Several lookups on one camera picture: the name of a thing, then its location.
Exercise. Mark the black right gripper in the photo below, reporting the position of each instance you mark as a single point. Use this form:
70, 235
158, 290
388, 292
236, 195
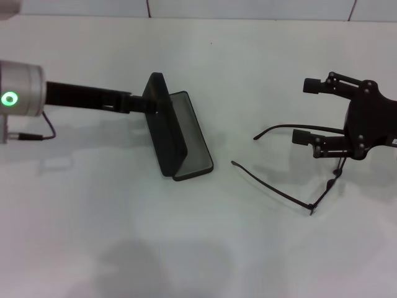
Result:
369, 121

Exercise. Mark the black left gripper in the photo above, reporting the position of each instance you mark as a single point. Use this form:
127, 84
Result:
80, 96

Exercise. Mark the black glasses case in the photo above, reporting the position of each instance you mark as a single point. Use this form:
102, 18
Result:
192, 139

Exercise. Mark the black thin-framed glasses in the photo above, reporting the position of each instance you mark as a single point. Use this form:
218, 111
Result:
311, 207

